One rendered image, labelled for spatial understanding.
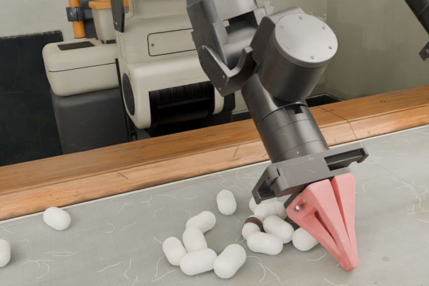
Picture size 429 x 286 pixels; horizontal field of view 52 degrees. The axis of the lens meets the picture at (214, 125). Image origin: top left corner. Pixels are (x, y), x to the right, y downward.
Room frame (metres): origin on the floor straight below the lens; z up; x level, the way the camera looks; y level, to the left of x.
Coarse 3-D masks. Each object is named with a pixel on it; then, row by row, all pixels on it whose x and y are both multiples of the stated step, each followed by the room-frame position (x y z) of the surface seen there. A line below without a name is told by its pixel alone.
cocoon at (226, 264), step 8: (232, 248) 0.34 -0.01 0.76; (240, 248) 0.34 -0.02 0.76; (224, 256) 0.33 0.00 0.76; (232, 256) 0.33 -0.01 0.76; (240, 256) 0.33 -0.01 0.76; (216, 264) 0.32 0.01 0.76; (224, 264) 0.32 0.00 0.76; (232, 264) 0.32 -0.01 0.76; (240, 264) 0.33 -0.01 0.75; (216, 272) 0.32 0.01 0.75; (224, 272) 0.32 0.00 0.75; (232, 272) 0.32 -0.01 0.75
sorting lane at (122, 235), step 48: (384, 144) 0.59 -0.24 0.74; (144, 192) 0.50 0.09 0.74; (192, 192) 0.49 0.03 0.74; (240, 192) 0.48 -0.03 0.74; (384, 192) 0.45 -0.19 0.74; (48, 240) 0.40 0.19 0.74; (96, 240) 0.40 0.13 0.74; (144, 240) 0.39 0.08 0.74; (240, 240) 0.38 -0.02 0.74; (384, 240) 0.36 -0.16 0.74
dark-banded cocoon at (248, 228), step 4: (252, 216) 0.39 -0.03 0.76; (256, 216) 0.39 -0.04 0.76; (260, 220) 0.39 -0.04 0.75; (248, 224) 0.38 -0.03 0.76; (252, 224) 0.38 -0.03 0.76; (244, 228) 0.38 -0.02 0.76; (248, 228) 0.37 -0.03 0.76; (252, 228) 0.37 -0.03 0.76; (256, 228) 0.37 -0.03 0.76; (244, 232) 0.37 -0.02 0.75; (248, 232) 0.37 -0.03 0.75; (244, 236) 0.37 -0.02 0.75
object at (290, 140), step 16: (304, 112) 0.40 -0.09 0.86; (272, 128) 0.40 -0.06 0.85; (288, 128) 0.39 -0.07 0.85; (304, 128) 0.39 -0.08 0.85; (272, 144) 0.39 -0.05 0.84; (288, 144) 0.38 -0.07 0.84; (304, 144) 0.37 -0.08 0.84; (320, 144) 0.38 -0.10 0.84; (352, 144) 0.38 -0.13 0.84; (272, 160) 0.39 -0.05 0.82; (288, 160) 0.35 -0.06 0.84; (304, 160) 0.36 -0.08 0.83; (336, 160) 0.37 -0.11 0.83; (352, 160) 0.37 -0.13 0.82; (272, 176) 0.34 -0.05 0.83; (256, 192) 0.37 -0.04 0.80; (272, 192) 0.38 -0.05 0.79
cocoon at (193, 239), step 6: (192, 228) 0.37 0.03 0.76; (186, 234) 0.37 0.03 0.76; (192, 234) 0.36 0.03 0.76; (198, 234) 0.36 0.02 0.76; (186, 240) 0.36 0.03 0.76; (192, 240) 0.35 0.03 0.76; (198, 240) 0.35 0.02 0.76; (204, 240) 0.36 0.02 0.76; (186, 246) 0.35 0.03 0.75; (192, 246) 0.35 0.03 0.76; (198, 246) 0.35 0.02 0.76; (204, 246) 0.35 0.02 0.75
